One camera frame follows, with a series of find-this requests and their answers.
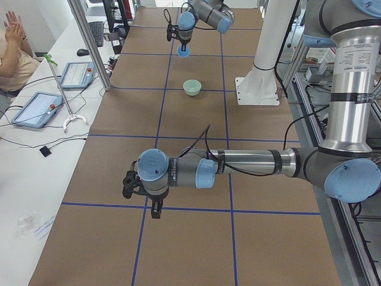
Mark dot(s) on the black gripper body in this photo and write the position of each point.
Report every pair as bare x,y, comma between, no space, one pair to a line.
155,199
184,42

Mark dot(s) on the light blue paper cup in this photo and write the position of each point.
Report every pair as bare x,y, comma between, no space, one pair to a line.
183,55

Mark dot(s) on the light green bowl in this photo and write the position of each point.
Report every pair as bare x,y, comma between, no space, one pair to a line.
192,87

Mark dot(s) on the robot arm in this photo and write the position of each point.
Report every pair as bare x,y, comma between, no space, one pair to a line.
216,61
213,13

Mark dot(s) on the black keyboard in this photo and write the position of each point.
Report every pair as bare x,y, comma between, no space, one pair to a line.
97,30

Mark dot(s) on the black computer mouse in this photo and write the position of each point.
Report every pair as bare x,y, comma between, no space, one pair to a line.
82,52

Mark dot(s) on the far teach pendant tablet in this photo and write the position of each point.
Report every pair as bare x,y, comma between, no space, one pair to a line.
77,75

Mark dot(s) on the teach pendant tablet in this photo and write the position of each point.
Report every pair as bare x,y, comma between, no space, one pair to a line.
77,75
38,111

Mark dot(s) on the small black square device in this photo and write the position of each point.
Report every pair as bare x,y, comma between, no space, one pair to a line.
45,151

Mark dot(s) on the clear plastic bag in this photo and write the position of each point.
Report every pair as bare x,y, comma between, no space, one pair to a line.
27,224

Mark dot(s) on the reacher grabber tool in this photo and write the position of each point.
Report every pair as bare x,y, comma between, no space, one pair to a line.
72,116

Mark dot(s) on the near teach pendant tablet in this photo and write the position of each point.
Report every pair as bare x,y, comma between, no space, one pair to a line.
38,111

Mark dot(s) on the person in beige shirt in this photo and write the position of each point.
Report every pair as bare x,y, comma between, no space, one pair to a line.
17,61

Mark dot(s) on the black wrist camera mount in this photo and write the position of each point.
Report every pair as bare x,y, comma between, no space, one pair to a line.
132,184
172,32

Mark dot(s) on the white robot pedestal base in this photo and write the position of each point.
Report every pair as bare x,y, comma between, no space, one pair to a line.
259,86

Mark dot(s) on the aluminium frame post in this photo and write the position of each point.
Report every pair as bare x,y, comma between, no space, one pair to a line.
80,18

